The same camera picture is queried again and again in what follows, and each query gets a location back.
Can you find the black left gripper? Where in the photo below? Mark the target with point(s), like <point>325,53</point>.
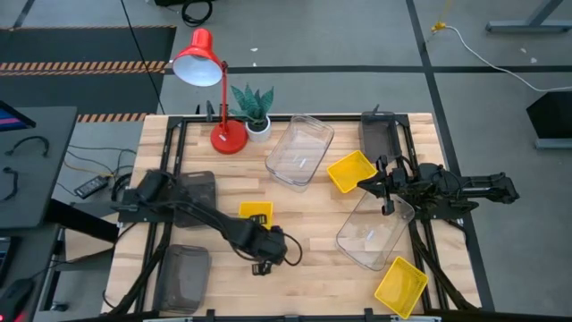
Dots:
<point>266,246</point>

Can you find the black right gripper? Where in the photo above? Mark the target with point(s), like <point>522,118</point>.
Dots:
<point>397,185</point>

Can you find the yellow plastic basket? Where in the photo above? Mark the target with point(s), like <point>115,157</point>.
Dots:
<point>248,209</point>
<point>402,288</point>
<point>350,172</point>

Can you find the smoky grey plastic bin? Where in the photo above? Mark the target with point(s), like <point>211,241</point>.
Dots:
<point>201,185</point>
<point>183,279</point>
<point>377,136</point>

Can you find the clear plastic bin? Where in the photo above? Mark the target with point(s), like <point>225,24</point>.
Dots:
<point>371,237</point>
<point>299,152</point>

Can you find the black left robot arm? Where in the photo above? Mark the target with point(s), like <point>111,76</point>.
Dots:
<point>210,219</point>

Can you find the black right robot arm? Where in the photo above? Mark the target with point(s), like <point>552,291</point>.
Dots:
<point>473,190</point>

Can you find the red desk lamp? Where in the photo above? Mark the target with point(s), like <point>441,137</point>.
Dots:
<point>230,138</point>

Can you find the green plant in white pot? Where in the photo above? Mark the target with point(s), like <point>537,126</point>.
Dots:
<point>259,132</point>

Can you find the black floor box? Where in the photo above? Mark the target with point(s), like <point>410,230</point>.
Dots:
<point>552,116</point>

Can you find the grey metal table leg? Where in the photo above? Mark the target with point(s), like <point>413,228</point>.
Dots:
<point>527,27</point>

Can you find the black side desk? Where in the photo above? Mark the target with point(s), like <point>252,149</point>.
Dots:
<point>40,188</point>

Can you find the black hazard-striped floor mat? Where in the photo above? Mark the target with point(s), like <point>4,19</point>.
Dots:
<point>80,44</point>

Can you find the computer monitor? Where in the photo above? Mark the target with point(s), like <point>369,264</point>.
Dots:
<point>13,118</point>

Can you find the black metal table frame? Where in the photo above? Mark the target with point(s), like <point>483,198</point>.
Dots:
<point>281,118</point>

